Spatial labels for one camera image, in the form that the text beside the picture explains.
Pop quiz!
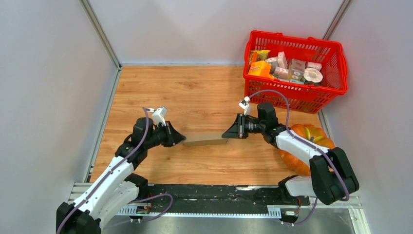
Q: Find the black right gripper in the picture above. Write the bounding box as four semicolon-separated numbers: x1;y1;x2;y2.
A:
222;113;265;139

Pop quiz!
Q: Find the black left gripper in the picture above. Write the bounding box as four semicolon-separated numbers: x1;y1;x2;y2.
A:
144;120;186;149

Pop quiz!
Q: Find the brown cardboard paper box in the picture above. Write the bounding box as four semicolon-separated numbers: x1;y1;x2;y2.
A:
183;132;228;146

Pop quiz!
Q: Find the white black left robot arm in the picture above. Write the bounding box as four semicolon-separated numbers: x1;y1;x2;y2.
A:
56;117;186;234

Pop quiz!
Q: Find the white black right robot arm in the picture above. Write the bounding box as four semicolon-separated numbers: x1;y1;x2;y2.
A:
222;103;360;205

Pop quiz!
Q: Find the orange snack box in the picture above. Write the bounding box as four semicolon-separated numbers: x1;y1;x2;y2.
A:
248;60;271;78

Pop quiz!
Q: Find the white pink carton box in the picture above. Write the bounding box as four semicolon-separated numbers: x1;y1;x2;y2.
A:
277;51;288;69

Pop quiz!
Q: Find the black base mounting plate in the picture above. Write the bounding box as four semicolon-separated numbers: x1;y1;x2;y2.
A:
120;184;310;216

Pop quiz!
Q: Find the orange pumpkin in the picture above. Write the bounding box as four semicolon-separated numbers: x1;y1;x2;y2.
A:
279;124;335;176

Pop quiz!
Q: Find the yellow snack bag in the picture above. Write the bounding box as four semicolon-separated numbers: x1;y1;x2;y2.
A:
249;50;270;64

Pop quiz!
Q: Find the white round tape roll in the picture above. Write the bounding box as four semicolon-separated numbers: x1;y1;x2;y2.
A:
303;68;323;83

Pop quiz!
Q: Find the red plastic shopping basket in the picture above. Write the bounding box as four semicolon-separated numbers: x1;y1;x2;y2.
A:
243;30;348;114

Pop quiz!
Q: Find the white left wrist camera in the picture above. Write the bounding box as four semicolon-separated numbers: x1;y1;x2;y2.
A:
148;106;168;126

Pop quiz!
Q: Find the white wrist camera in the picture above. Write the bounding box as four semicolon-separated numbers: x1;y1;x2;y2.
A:
238;96;251;115
148;106;168;126

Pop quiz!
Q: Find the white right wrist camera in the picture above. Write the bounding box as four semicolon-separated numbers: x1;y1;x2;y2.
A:
238;96;251;115

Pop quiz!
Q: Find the aluminium frame rail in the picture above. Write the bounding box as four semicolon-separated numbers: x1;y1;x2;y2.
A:
58;182;372;234

